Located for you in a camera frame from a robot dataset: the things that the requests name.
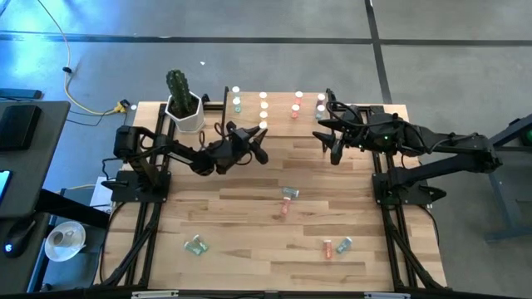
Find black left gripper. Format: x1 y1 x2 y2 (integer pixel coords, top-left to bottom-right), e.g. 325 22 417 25
201 121 269 175

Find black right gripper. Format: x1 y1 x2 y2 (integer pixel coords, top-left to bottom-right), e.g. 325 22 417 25
312 105 400 166

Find wooden shelf black metal legs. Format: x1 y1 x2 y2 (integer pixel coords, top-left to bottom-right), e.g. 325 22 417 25
219 86 337 154

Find white faceted plant pot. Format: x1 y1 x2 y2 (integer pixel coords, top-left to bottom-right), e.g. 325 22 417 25
165 91 206 134

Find green cactus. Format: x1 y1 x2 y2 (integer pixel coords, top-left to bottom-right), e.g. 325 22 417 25
165 69 196 119

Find white paper sheet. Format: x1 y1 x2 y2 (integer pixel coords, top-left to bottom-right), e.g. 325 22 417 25
89 176 116 213

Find blue-grey metal cart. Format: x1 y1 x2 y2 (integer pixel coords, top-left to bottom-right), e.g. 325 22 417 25
461 114 532 244

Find black desk crossbar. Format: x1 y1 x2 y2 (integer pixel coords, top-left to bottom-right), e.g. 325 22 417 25
36 189 111 229

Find black desk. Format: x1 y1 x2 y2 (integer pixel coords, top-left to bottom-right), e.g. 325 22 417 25
0 100 71 296

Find small coffee cup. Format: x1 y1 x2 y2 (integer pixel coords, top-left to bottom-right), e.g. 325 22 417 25
48 229 67 247

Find black flat box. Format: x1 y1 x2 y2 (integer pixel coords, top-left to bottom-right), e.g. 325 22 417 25
0 104 42 152

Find black bar-shaped device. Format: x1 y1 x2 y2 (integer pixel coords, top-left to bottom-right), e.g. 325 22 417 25
0 87 43 100

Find smartphone with lit screen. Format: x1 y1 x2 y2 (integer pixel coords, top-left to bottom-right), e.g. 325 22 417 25
0 169 12 205

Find black computer mouse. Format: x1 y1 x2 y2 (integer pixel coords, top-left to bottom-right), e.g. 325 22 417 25
2 218 37 259

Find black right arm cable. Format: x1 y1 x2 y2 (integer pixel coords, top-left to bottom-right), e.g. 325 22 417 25
325 99 402 125

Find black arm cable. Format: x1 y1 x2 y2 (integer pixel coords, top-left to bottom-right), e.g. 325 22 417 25
198 121 229 153
325 99 402 125

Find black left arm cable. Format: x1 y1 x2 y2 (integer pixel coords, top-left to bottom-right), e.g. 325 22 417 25
198 121 229 153

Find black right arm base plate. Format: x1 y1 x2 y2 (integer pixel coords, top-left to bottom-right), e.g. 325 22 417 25
372 172 448 208

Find thin black floor cable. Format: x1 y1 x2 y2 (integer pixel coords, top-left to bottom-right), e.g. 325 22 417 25
66 108 131 140

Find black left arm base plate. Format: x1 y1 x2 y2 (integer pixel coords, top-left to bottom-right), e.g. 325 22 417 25
101 172 171 204

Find black aluminium table frame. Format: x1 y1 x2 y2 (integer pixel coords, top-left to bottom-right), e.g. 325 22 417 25
99 101 448 299

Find silver metal bracket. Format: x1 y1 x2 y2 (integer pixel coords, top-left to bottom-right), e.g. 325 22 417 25
364 292 411 299
131 290 180 299

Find yellow cable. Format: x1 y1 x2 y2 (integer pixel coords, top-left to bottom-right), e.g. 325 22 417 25
36 0 120 116

